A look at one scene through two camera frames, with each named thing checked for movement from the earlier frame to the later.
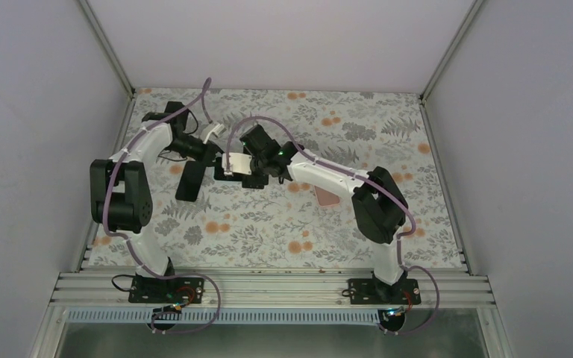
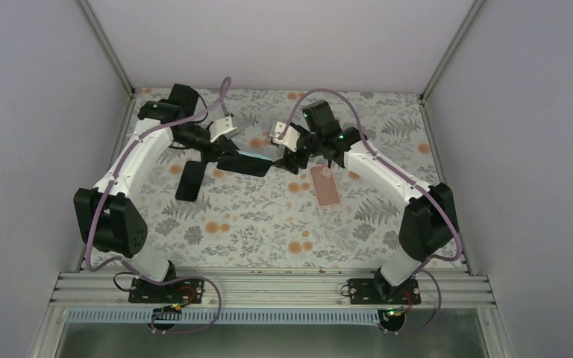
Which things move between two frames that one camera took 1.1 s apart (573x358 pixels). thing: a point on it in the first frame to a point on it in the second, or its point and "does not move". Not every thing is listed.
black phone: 190,181 does not move
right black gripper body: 255,180 to 315,139
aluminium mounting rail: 271,290 does not move
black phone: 217,173 to 245,163
